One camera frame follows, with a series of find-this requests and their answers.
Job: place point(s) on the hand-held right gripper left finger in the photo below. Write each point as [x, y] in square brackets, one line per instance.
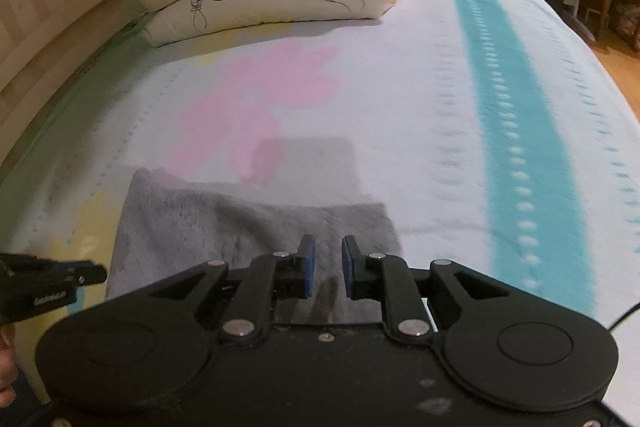
[309, 268]

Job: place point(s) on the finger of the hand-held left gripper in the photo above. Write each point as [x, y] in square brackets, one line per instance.
[82, 274]

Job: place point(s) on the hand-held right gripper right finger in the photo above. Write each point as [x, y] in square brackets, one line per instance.
[348, 268]

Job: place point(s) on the grey pants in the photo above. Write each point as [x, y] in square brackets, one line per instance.
[200, 227]

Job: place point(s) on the person's left hand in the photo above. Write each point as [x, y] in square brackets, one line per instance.
[5, 357]

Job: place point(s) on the beige bed side board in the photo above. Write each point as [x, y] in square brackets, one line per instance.
[55, 72]

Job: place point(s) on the wooden stool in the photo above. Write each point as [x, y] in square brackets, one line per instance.
[592, 7]

